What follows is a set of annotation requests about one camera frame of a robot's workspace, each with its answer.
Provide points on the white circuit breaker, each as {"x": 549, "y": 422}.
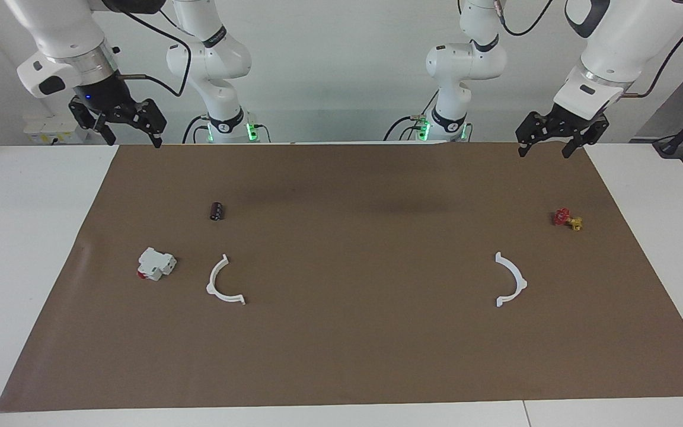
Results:
{"x": 155, "y": 263}

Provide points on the black cylindrical capacitor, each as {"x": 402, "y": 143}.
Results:
{"x": 217, "y": 212}

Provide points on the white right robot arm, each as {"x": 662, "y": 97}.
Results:
{"x": 211, "y": 59}

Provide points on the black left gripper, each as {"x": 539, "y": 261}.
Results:
{"x": 573, "y": 121}

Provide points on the brown paper table mat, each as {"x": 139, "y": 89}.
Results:
{"x": 341, "y": 344}

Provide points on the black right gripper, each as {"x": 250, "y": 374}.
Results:
{"x": 107, "y": 95}

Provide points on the red and yellow valve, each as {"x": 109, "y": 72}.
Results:
{"x": 562, "y": 217}

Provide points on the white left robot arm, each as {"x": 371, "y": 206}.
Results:
{"x": 466, "y": 59}

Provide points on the white wall socket strip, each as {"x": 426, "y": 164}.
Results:
{"x": 45, "y": 127}

